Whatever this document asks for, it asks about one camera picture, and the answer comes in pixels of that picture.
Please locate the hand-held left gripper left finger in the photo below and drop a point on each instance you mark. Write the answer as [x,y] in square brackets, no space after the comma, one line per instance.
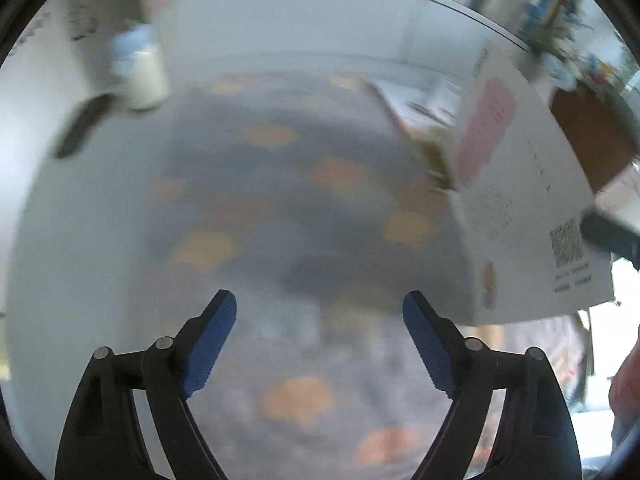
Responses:
[210,345]

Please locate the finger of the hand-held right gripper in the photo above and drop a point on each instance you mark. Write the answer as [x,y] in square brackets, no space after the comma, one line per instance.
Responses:
[607,235]

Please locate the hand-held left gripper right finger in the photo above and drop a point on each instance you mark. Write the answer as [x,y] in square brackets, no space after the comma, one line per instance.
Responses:
[430,345]

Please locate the white book with pink patch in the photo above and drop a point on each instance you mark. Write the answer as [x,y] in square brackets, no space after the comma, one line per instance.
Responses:
[525,200]

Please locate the person's right hand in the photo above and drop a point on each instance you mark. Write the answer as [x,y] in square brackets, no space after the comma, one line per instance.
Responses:
[626,375]

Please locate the brown wooden cabinet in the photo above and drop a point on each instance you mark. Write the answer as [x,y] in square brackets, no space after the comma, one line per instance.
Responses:
[590,130]

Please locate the leaf patterned tablecloth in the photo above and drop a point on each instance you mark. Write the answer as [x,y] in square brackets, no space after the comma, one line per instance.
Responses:
[300,210]

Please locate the blue and white artificial flowers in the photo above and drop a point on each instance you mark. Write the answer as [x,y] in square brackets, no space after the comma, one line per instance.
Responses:
[557,30]

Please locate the black pen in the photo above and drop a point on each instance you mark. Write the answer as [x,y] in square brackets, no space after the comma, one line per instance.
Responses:
[80,127]

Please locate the white bottle with blue cap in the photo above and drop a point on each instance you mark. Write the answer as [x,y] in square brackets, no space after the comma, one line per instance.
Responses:
[137,67]

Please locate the wall lettering sticker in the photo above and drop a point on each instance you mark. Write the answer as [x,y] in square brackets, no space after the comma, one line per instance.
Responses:
[80,20]

